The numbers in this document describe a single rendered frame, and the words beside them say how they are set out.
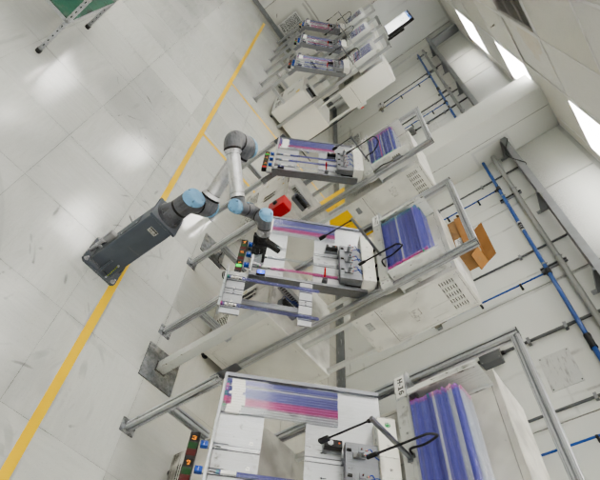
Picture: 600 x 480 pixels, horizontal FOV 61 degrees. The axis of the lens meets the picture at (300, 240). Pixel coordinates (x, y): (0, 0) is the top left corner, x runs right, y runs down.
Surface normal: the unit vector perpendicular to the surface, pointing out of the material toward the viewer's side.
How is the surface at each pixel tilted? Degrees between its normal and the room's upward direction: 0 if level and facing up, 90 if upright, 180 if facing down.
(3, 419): 0
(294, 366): 90
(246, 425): 45
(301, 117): 90
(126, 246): 90
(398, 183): 90
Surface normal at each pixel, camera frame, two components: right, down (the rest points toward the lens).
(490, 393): -0.60, -0.69
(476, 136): -0.05, 0.55
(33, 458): 0.80, -0.48
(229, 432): 0.14, -0.83
